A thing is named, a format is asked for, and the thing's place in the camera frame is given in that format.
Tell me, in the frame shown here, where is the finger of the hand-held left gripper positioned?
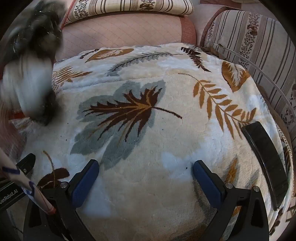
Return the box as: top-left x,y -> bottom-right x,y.
16,153 -> 36,179

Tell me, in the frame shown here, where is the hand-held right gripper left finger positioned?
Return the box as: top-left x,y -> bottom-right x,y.
23,159 -> 100,241

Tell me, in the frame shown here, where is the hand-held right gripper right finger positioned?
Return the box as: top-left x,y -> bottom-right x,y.
193,160 -> 270,241

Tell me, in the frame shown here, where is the leaf print fleece blanket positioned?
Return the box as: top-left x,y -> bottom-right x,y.
11,43 -> 292,241

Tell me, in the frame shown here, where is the black smartphone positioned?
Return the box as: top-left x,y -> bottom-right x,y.
241,121 -> 289,211

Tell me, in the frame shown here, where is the white lace cloth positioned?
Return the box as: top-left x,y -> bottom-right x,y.
276,123 -> 293,167

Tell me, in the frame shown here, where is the dark and white fuzzy bundle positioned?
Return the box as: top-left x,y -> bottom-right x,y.
0,0 -> 63,127

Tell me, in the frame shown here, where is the clear thin tube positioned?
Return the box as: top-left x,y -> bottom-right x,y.
218,44 -> 296,114

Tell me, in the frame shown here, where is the grey striped floral cushion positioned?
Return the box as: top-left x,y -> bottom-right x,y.
203,9 -> 296,139

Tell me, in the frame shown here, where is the pink quilted sofa seat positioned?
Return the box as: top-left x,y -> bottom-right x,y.
55,13 -> 197,61

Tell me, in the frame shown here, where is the cream striped floral cushion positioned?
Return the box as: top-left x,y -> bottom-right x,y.
62,0 -> 194,25

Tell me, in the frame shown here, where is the cream patterned cable sleeve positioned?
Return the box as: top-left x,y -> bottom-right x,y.
0,148 -> 57,215

